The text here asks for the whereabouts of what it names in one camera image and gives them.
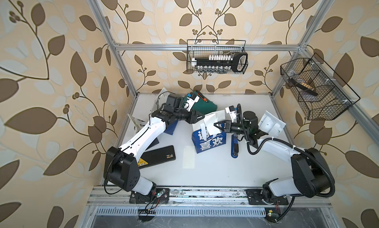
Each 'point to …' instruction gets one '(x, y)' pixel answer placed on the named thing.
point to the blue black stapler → (234, 146)
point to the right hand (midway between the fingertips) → (214, 124)
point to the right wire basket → (319, 92)
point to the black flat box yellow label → (156, 156)
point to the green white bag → (271, 125)
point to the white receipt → (189, 157)
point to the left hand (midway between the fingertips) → (199, 113)
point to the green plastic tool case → (204, 105)
